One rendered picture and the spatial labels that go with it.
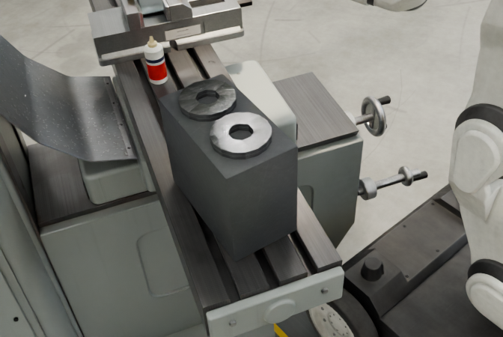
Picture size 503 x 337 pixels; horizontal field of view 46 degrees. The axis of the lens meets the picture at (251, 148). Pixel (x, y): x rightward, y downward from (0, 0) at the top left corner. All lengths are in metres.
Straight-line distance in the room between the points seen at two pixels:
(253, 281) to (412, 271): 0.58
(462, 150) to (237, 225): 0.44
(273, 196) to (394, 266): 0.57
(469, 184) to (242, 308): 0.48
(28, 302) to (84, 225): 0.21
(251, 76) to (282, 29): 1.85
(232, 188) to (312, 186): 0.71
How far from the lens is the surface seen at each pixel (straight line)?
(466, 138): 1.08
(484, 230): 1.25
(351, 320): 1.33
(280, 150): 0.83
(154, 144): 1.15
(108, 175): 1.29
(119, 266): 1.49
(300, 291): 0.93
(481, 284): 1.28
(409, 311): 1.38
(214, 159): 0.83
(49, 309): 1.48
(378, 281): 1.36
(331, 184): 1.53
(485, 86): 1.07
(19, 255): 1.33
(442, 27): 3.43
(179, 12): 1.37
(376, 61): 3.09
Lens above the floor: 1.72
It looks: 42 degrees down
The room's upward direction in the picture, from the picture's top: 3 degrees counter-clockwise
